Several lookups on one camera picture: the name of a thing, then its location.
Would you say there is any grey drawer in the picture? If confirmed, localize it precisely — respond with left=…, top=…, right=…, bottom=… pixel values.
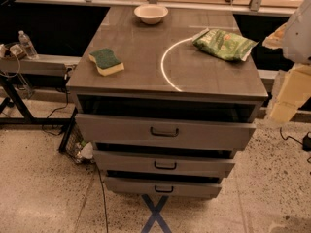
left=104, top=177, right=222, bottom=199
left=93, top=150, right=234, bottom=178
left=76, top=114, right=256, bottom=150

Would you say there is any green yellow sponge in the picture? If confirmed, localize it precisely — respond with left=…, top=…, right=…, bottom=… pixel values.
left=88, top=49, right=124, bottom=76

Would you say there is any black floor cable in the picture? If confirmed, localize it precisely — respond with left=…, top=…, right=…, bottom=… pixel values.
left=96, top=167, right=110, bottom=233

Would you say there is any white paper bowl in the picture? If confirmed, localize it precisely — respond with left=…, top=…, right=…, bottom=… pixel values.
left=134, top=4, right=168, bottom=25

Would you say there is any black power adapter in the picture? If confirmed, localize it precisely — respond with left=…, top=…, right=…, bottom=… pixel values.
left=302, top=132, right=311, bottom=152

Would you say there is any green jalapeno chip bag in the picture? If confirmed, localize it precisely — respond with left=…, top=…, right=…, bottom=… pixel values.
left=191, top=28, right=257, bottom=61

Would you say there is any grey drawer cabinet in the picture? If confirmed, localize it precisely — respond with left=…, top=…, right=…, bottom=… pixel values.
left=67, top=7, right=267, bottom=185

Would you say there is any wire mesh waste basket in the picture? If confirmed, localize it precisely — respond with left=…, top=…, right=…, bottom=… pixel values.
left=65, top=124, right=94, bottom=164

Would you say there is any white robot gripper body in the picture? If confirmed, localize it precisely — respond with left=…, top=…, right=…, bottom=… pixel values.
left=282, top=0, right=311, bottom=64

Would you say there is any middle grey drawer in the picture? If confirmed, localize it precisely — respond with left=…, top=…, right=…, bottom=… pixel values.
left=93, top=150, right=234, bottom=178

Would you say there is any top grey drawer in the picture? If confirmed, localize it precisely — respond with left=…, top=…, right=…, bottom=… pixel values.
left=76, top=114, right=256, bottom=150

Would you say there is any clear plastic water bottle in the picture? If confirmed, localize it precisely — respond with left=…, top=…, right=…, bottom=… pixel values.
left=18, top=30, right=38, bottom=59

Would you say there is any bottom grey drawer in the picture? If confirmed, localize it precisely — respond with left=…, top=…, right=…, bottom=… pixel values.
left=104, top=177, right=222, bottom=199

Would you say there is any black side table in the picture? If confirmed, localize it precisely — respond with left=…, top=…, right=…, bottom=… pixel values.
left=0, top=43, right=77, bottom=152

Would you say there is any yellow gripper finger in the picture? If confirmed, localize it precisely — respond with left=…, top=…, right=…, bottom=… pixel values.
left=269, top=64, right=311, bottom=123
left=262, top=23, right=287, bottom=50

